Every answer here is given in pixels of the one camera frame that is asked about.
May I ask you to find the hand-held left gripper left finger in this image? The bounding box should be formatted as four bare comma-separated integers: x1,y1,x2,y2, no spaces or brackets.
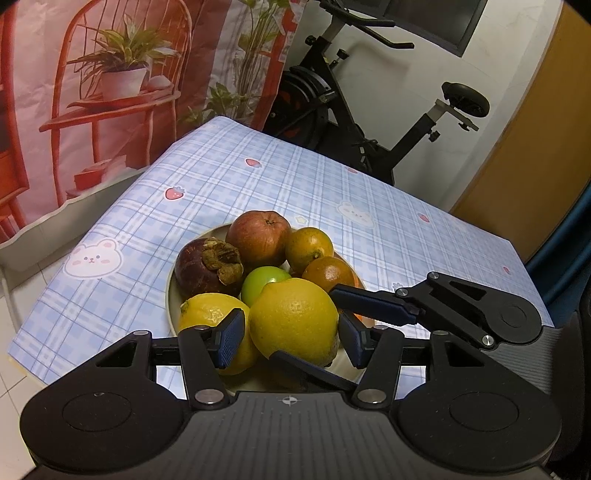
83,308,246,411

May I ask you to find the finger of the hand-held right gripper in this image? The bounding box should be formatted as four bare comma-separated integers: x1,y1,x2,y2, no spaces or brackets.
329,271,504,349
269,350,358,393

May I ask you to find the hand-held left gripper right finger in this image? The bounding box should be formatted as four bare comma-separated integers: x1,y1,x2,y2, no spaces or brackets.
338,311,504,411

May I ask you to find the small orange tangerine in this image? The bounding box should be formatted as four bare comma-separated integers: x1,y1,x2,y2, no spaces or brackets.
351,271,372,325

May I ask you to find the yellow lemon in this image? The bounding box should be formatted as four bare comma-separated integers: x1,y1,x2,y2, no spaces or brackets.
249,278,341,367
178,293,262,376

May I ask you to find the dark brownish orange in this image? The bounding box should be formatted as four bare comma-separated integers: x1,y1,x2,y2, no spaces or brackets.
302,256,358,294

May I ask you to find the green apple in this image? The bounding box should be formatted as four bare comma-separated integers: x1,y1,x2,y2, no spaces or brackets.
241,266,291,308

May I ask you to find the dark purple mangosteen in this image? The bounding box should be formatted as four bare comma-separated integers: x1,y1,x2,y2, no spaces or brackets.
174,237,245,301

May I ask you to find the greenish yellow orange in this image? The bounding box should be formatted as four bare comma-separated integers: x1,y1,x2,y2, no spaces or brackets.
285,227,334,274

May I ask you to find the red apple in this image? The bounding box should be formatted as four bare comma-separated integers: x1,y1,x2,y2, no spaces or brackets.
225,210,293,268

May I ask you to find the cream round plate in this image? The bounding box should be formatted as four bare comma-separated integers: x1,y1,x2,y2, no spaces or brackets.
165,223,370,384

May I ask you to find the blue curtain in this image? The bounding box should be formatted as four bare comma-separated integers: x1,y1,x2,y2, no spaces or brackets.
526,185,591,315

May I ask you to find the blue plaid tablecloth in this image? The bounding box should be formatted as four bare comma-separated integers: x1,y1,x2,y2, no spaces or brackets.
8,116,555,400

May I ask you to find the black exercise bike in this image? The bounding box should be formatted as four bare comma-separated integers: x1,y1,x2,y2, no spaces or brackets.
263,0,490,188

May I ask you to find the yellow wooden door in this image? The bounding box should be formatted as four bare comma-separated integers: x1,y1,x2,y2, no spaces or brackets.
450,4,591,259

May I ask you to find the printed red chair backdrop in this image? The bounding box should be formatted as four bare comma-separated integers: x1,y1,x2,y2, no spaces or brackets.
0,0,305,245

